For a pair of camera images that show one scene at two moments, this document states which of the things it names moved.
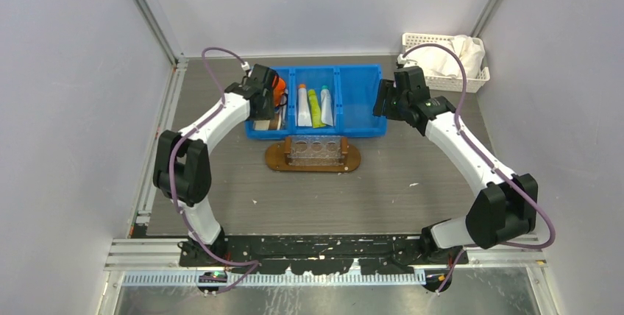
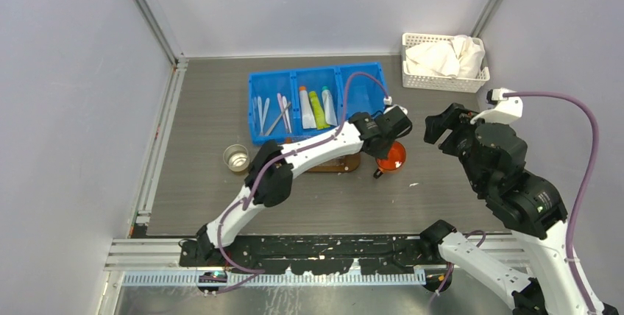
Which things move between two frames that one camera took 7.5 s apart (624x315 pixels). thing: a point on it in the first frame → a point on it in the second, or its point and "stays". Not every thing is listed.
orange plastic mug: (279, 98) → (396, 155)
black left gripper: (268, 112) → (381, 153)
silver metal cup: (277, 123) → (237, 157)
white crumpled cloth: (440, 61) stays
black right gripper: (387, 90) → (455, 116)
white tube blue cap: (326, 106) stays
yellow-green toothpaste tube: (316, 118) stays
